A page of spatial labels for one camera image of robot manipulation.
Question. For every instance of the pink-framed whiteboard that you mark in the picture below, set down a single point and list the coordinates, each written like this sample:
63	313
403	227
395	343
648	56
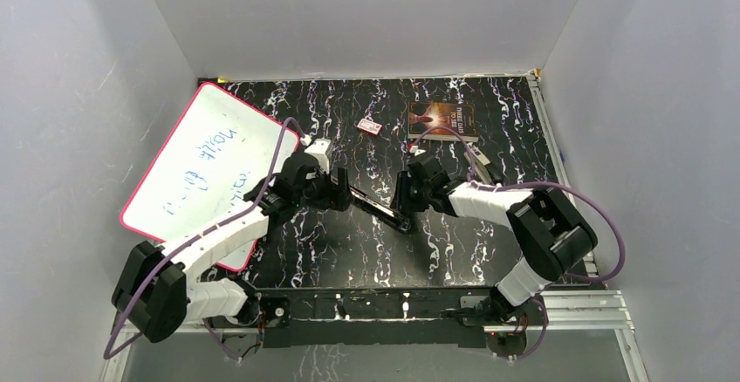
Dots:
218	151

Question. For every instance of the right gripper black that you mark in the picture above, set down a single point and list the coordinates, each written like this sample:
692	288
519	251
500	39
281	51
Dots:
400	201

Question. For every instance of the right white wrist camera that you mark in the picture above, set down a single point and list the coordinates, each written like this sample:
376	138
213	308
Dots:
486	171

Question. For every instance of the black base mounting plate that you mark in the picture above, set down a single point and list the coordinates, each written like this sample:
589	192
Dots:
366	316

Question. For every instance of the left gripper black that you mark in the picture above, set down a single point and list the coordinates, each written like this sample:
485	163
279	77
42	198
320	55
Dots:
339	199

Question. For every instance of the black stapler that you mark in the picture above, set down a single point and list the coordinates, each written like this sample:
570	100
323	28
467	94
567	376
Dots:
391	217

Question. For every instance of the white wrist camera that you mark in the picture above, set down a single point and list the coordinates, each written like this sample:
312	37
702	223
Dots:
486	171
321	150

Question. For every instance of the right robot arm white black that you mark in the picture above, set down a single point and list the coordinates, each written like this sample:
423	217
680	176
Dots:
550	232

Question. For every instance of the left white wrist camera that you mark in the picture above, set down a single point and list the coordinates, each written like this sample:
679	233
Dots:
321	150

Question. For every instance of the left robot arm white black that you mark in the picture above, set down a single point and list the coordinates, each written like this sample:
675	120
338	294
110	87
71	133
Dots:
160	287

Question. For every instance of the aluminium frame rail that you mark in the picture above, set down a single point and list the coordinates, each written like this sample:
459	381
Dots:
586	335

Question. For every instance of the dark paperback book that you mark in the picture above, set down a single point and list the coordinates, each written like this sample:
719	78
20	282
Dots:
423	116

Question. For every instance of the small red staple box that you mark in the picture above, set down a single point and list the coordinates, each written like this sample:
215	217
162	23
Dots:
368	126

